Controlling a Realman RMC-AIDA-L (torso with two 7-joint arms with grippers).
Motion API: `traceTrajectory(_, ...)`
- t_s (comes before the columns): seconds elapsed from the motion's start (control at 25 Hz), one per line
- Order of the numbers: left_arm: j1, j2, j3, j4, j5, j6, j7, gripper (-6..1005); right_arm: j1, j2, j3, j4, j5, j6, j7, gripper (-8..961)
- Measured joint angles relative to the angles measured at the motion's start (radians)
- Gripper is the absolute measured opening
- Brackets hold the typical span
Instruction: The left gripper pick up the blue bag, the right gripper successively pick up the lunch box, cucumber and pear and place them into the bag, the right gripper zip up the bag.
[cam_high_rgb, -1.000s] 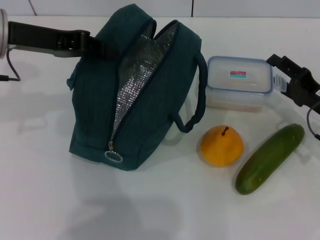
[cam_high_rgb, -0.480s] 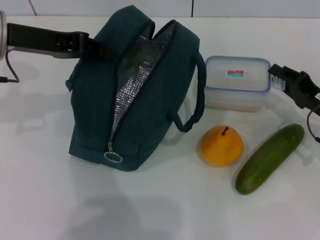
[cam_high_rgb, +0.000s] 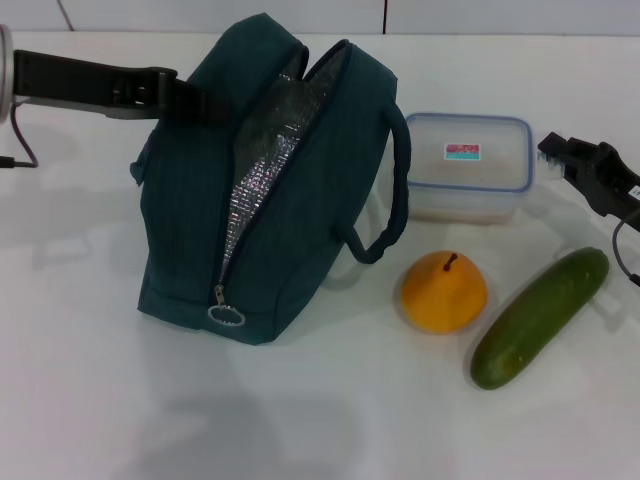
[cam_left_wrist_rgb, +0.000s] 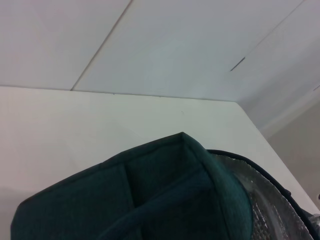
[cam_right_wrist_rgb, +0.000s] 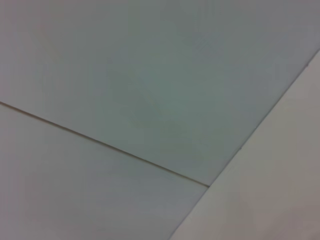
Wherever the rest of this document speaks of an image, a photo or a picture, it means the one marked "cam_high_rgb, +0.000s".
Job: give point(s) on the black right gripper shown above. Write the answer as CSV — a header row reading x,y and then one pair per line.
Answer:
x,y
610,175

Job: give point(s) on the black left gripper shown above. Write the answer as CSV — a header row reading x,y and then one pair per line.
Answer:
x,y
90,85

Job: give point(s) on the dark teal insulated lunch bag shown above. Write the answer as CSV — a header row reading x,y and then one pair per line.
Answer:
x,y
190,210

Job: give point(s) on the green cucumber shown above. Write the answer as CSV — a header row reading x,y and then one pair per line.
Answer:
x,y
540,320

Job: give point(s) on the orange yellow pear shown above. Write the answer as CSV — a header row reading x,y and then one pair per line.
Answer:
x,y
442,295

